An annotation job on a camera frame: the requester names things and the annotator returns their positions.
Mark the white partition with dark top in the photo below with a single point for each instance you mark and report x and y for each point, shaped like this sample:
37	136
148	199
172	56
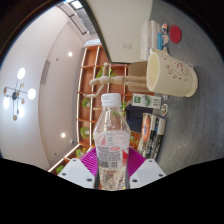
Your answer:
123	26

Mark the cream ceramic mug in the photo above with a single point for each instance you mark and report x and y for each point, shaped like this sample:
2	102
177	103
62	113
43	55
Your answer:
173	75

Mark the clear plastic water bottle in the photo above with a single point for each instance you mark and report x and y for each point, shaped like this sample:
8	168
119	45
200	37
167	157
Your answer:
111	146

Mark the stack of dark books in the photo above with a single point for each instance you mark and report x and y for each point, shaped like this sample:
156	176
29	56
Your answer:
151	136

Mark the tan chair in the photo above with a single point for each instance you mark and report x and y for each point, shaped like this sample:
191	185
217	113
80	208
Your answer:
137	68

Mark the wooden shelf unit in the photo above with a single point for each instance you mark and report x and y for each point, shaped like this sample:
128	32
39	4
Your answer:
88	90

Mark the ceiling lamp with round bulbs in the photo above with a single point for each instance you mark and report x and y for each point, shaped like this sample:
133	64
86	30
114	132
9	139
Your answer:
15	96

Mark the flat round red coaster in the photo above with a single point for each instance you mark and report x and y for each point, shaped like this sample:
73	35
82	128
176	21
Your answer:
175	34

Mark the upright green and white carton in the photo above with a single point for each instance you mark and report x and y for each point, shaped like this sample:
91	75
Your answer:
146	100

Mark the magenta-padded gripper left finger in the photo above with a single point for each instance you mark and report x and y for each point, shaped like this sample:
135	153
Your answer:
78	171

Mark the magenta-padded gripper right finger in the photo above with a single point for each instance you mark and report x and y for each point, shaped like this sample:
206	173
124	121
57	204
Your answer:
146	171

